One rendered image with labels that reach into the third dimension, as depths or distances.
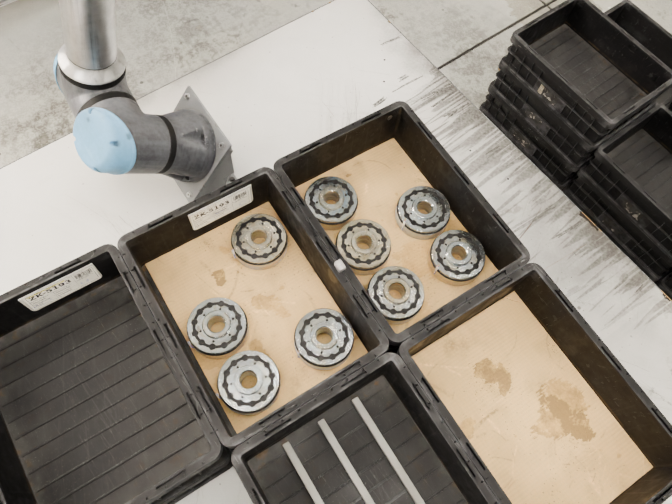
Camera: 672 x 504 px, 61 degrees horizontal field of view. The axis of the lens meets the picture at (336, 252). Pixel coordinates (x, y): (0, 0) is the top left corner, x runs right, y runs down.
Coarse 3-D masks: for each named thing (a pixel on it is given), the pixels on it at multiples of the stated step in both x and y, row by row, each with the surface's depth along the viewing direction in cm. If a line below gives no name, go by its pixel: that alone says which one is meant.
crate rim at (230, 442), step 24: (264, 168) 103; (216, 192) 100; (288, 192) 101; (168, 216) 98; (120, 240) 95; (312, 240) 98; (144, 288) 94; (360, 312) 93; (168, 336) 89; (384, 336) 91; (360, 360) 90; (192, 384) 86; (288, 408) 86; (216, 432) 84; (240, 432) 84
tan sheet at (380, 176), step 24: (384, 144) 119; (336, 168) 116; (360, 168) 116; (384, 168) 116; (408, 168) 117; (360, 192) 114; (384, 192) 114; (360, 216) 111; (384, 216) 112; (408, 240) 110; (432, 240) 110; (408, 264) 108; (432, 288) 106; (456, 288) 106
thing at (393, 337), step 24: (360, 120) 108; (312, 144) 106; (432, 144) 107; (456, 168) 105; (480, 192) 103; (312, 216) 99; (360, 288) 94; (480, 288) 96; (432, 312) 94; (408, 336) 92
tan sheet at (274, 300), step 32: (224, 224) 109; (160, 256) 105; (192, 256) 106; (224, 256) 106; (288, 256) 107; (160, 288) 103; (192, 288) 103; (224, 288) 104; (256, 288) 104; (288, 288) 104; (320, 288) 105; (256, 320) 102; (288, 320) 102; (288, 352) 99; (352, 352) 100; (288, 384) 97; (256, 416) 95
